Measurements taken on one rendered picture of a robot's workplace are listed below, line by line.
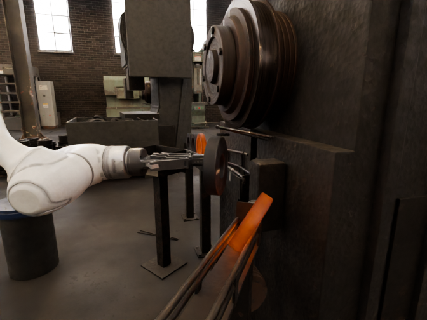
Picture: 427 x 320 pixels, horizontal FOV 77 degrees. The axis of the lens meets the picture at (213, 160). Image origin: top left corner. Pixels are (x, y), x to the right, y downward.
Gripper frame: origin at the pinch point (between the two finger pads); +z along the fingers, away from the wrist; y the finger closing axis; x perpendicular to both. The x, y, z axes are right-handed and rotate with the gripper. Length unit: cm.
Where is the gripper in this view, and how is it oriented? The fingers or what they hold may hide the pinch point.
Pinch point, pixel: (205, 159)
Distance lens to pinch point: 71.5
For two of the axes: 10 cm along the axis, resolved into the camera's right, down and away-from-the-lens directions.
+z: 10.0, -0.3, -0.6
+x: -0.4, -9.7, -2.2
